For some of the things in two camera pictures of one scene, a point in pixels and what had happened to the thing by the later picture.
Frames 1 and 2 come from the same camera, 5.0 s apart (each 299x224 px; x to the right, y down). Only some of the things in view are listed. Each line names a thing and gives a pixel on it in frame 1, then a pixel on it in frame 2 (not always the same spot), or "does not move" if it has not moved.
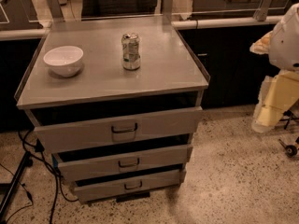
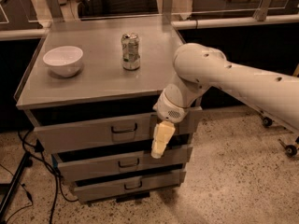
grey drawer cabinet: x=117 y=102 does not move
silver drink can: x=131 y=59 does not move
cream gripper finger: x=278 y=94 → x=163 y=133
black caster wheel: x=291 y=150 does not move
